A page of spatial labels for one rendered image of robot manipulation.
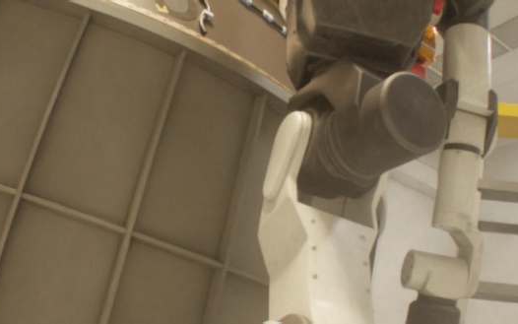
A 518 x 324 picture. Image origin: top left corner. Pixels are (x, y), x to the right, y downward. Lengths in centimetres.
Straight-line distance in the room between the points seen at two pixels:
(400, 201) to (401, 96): 883
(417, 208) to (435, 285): 891
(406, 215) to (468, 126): 864
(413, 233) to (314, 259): 891
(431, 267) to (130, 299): 50
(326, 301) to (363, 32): 39
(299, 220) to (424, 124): 21
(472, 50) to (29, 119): 78
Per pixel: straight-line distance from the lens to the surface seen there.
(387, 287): 913
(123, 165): 100
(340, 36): 87
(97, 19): 108
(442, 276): 92
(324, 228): 80
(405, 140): 71
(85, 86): 103
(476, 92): 99
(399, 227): 944
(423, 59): 204
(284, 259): 81
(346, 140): 77
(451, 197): 94
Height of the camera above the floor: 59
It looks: 22 degrees up
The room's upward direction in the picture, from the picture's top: 13 degrees clockwise
